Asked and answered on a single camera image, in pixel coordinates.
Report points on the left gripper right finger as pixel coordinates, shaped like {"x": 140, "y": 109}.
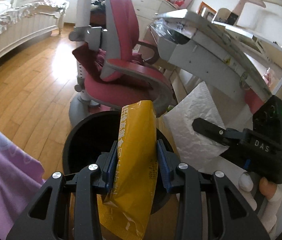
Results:
{"x": 210, "y": 205}

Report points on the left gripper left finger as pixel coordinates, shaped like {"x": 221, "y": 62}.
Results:
{"x": 67, "y": 205}

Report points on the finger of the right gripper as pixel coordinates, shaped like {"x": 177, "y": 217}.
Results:
{"x": 226, "y": 137}

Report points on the white tissue paper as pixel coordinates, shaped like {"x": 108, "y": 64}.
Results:
{"x": 195, "y": 149}

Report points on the yellow snack bag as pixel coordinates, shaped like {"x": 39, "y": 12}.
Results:
{"x": 125, "y": 211}

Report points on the black trash bin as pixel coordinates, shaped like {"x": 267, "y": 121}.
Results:
{"x": 95, "y": 135}

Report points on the right white gloved hand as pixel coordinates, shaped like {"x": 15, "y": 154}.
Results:
{"x": 268, "y": 190}

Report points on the purple round tablecloth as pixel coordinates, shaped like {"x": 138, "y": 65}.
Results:
{"x": 21, "y": 176}

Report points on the grey study desk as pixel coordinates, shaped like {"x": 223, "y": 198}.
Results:
{"x": 188, "y": 41}

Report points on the pink grey desk chair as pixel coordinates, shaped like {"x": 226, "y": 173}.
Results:
{"x": 115, "y": 68}

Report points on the white dresser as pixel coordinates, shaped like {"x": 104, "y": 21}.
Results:
{"x": 146, "y": 10}

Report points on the floral quilt bedding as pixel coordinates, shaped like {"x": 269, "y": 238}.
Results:
{"x": 13, "y": 15}

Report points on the white bed frame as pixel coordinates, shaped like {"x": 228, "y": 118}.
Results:
{"x": 43, "y": 20}

